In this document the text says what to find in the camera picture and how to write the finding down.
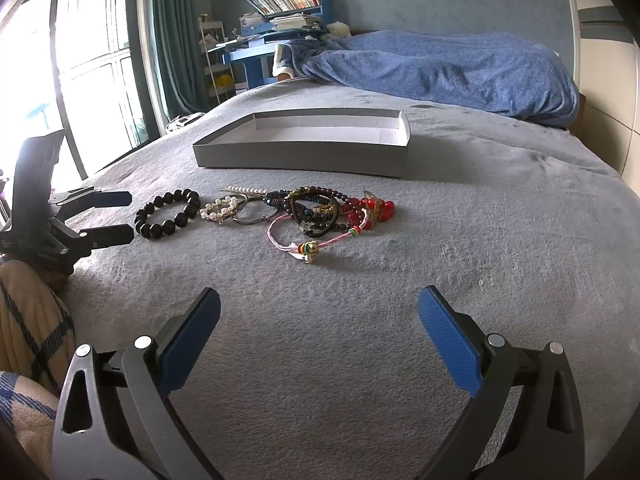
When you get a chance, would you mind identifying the pink cord bracelet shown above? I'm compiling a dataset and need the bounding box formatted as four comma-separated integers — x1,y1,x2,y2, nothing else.
266,207,370,266

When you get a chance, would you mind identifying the grey shallow cardboard tray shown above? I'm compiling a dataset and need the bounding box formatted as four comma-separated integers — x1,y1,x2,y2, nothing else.
193,107,411,178

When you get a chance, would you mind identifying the blue blanket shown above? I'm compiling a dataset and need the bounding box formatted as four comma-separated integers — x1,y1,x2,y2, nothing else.
273,30,579,128

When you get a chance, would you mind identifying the white shelf rack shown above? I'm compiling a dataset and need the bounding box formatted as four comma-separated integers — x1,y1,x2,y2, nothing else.
198,13,235,107

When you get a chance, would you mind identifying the plaid sleeve forearm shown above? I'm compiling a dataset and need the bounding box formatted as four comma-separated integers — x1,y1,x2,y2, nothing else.
1,260,76,477

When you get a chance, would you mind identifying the silver bangle ring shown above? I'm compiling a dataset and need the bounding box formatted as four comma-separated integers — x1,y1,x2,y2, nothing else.
231,194,281,226

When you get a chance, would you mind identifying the blue desk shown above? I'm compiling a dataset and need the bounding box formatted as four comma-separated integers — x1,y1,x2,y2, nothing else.
205,0,334,89

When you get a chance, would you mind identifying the red bead bracelet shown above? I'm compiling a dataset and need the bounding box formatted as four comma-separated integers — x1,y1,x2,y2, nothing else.
339,194,396,232

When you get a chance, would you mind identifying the teal curtain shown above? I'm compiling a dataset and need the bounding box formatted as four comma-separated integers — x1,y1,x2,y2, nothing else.
151,0,208,119

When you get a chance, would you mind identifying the white pearl bracelet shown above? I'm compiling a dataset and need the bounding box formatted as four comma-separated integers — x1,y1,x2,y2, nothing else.
199,195,248,224

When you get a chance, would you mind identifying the window frame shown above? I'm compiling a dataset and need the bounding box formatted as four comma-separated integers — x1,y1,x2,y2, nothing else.
1,0,160,188

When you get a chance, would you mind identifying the silver link bracelet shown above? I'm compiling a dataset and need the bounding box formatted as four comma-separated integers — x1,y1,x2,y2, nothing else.
220,185,271,198

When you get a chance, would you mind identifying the grey bed cover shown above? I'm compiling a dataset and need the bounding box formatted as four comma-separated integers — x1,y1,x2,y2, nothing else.
63,81,639,479

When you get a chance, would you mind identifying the dark brown bead bracelet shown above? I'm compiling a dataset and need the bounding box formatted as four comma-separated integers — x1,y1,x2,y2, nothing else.
262,185,355,229

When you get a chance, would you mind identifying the black bead bracelet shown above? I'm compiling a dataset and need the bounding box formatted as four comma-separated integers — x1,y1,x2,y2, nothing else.
133,187,202,240

